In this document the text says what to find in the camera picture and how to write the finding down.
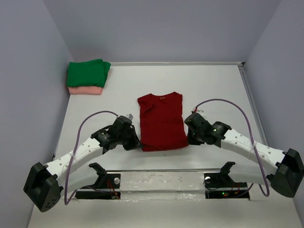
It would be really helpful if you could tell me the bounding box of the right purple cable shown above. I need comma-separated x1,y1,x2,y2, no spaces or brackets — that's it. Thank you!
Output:
193,98,270,197

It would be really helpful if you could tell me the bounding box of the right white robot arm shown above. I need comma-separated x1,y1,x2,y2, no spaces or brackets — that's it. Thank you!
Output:
184,113,304,198

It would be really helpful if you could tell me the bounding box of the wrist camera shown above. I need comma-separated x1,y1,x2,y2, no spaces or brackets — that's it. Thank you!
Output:
126,114,133,120
192,107,205,114

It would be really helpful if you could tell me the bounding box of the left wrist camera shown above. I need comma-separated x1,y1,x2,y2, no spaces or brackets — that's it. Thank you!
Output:
126,114,133,120

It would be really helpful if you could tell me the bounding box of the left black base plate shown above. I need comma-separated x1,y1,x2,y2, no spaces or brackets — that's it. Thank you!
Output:
75,162,121,200

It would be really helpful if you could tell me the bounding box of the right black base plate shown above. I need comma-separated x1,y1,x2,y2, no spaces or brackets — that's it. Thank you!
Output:
203,161,250,200

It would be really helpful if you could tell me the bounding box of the folded green t shirt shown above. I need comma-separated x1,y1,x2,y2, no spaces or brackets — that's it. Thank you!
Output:
66,59,111,88

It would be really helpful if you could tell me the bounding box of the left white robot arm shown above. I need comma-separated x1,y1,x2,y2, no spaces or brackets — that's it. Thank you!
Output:
23,114,142,212

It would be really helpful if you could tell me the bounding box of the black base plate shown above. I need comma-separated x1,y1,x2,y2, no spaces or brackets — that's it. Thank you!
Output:
75,162,121,200
203,161,250,200

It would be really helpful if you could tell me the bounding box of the red t shirt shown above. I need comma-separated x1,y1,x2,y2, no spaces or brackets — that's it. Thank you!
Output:
137,92,188,152

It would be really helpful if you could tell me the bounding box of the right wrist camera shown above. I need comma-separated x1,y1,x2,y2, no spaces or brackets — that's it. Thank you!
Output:
192,107,205,114

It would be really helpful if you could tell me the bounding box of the folded pink t shirt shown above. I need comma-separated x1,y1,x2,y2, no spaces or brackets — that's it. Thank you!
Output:
68,86,103,95

